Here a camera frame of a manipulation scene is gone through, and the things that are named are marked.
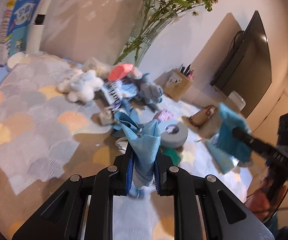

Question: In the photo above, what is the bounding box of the green tissue pack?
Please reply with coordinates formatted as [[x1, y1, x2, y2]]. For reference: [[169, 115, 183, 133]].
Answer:
[[162, 148, 182, 166]]

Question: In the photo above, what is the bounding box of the purple wipes pack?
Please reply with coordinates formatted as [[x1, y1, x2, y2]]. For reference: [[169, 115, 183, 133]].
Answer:
[[153, 109, 174, 122]]

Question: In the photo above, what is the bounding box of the pink soft pouch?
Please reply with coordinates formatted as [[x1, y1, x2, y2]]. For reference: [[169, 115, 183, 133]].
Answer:
[[108, 63, 134, 82]]

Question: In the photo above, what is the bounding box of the person's right hand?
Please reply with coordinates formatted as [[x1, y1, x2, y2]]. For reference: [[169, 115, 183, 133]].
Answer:
[[244, 178, 287, 222]]

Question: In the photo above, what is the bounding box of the grey blue plush toy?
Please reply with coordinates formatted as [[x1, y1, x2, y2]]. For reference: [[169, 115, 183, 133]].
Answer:
[[130, 67, 163, 112]]

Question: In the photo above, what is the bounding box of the white blue wipes pack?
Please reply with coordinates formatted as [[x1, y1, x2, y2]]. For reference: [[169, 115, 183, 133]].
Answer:
[[101, 79, 137, 106]]

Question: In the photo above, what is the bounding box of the beige cylinder container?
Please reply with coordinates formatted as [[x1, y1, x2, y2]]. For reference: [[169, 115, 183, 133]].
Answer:
[[224, 91, 246, 113]]

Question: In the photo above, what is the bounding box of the blue cover book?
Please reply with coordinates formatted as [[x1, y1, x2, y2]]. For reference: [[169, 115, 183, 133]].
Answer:
[[5, 0, 41, 57]]

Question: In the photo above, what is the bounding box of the white fluffy plush toy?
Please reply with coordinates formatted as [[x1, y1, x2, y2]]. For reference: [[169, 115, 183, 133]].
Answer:
[[57, 69, 104, 104]]

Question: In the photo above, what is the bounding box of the teal printed drawstring bag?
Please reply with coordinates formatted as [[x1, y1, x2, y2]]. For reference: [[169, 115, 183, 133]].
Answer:
[[205, 102, 252, 174]]

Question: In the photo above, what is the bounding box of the black wall television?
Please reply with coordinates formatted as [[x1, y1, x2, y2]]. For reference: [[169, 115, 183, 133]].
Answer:
[[210, 10, 272, 117]]

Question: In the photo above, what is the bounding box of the glass flower vase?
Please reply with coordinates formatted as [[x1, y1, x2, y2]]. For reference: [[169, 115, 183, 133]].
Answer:
[[115, 0, 219, 66]]

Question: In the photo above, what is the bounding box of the light blue face mask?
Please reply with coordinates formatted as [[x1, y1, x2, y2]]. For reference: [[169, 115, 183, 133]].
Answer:
[[112, 111, 161, 198]]

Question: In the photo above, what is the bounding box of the brown leather pouch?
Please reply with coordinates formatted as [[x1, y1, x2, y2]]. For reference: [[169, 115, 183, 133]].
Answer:
[[183, 105, 221, 129]]

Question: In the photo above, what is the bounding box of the wooden pen holder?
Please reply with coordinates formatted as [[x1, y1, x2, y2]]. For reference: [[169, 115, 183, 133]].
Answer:
[[163, 65, 194, 102]]

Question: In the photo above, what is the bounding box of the grey tape roll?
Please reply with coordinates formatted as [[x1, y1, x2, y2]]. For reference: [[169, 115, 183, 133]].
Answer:
[[158, 120, 188, 149]]

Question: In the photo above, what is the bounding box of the scallop pattern tablecloth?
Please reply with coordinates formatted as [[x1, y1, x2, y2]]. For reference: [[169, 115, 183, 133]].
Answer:
[[0, 55, 252, 239]]

